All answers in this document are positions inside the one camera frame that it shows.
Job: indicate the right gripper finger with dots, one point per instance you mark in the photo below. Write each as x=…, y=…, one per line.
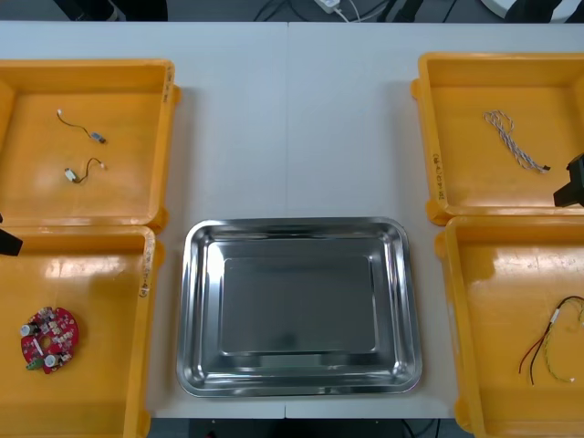
x=570, y=194
x=577, y=169

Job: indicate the round red circuit board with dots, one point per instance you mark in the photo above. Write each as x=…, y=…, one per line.
x=61, y=330

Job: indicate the solenoid with blue label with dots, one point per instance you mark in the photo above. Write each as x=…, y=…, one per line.
x=96, y=136

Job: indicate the solenoid with white label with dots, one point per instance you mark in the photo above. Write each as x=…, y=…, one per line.
x=70, y=174

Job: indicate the yellow-orange plastic bin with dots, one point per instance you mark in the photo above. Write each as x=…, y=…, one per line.
x=461, y=150
x=91, y=319
x=493, y=328
x=128, y=137

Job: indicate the white round base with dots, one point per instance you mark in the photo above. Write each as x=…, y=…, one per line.
x=529, y=9

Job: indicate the steel tray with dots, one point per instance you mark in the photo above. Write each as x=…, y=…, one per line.
x=296, y=301

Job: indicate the white power strip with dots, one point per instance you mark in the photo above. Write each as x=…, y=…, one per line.
x=327, y=3

